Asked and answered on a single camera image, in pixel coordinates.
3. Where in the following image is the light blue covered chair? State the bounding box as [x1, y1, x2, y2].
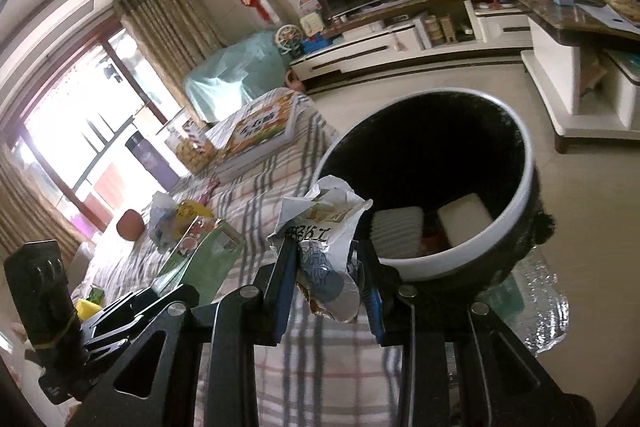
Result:
[182, 32, 288, 125]

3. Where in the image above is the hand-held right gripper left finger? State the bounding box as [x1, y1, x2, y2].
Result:
[65, 234, 301, 427]

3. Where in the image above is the red apple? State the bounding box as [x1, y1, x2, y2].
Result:
[118, 208, 147, 240]

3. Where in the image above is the yellow plastic cup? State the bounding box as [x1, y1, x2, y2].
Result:
[75, 299, 103, 323]

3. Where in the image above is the white snack bag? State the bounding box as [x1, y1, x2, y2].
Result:
[267, 176, 375, 324]

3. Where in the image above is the beige curtain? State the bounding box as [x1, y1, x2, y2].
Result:
[112, 0, 223, 108]
[0, 147, 96, 258]

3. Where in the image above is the printed paper carton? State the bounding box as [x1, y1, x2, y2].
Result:
[150, 217, 246, 308]

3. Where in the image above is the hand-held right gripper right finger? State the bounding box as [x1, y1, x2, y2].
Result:
[350, 239, 601, 427]

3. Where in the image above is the white bin with black bag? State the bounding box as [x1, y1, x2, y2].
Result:
[311, 88, 558, 303]

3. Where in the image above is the glass balcony door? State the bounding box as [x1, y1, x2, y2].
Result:
[0, 14, 186, 228]

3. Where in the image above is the clear cookie jar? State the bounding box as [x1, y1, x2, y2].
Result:
[167, 117, 217, 174]

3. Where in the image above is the small white fan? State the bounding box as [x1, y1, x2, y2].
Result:
[274, 24, 303, 58]

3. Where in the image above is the blue basket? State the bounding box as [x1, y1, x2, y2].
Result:
[302, 34, 333, 52]

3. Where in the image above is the silver foil mat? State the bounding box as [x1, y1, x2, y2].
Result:
[450, 252, 571, 358]

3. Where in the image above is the yellow snack packet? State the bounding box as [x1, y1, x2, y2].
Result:
[172, 199, 213, 228]

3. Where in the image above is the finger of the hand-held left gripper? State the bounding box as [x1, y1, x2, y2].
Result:
[80, 307, 171, 353]
[107, 283, 200, 315]

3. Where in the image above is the white paper sheet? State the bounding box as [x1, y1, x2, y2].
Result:
[575, 2, 638, 30]

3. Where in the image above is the purple bottle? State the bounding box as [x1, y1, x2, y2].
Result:
[125, 131, 180, 192]

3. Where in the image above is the white plastic bag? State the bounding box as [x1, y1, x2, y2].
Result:
[149, 191, 186, 253]

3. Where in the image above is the white foam block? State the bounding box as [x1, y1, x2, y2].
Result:
[436, 192, 493, 248]

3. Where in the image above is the white television cabinet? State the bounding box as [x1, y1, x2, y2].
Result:
[290, 0, 533, 90]

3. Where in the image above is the white ribbed packet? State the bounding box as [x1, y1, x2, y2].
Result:
[371, 206, 426, 260]

